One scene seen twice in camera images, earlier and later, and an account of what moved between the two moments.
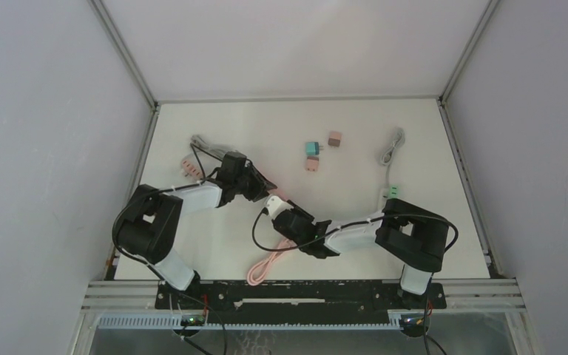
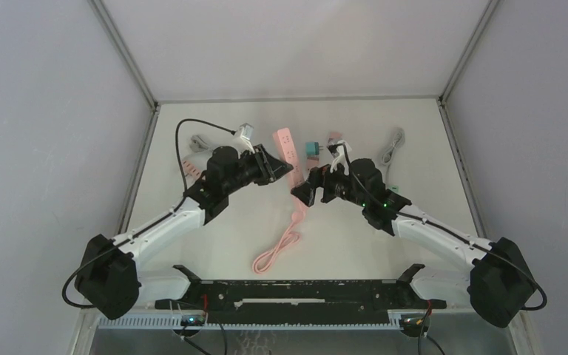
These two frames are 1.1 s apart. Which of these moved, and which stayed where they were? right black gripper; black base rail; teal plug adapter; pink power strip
Moved: pink power strip; right black gripper
Stayed: black base rail; teal plug adapter
